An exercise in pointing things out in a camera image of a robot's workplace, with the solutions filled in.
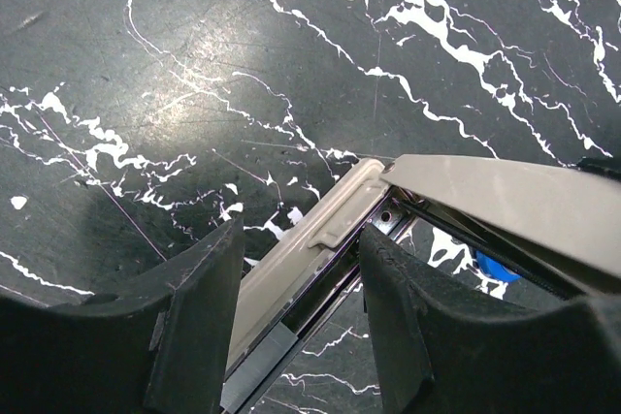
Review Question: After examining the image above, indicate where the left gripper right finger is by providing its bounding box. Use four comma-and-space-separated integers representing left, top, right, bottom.
359, 226, 620, 413

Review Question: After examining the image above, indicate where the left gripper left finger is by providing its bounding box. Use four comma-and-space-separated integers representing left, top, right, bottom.
1, 219, 245, 413

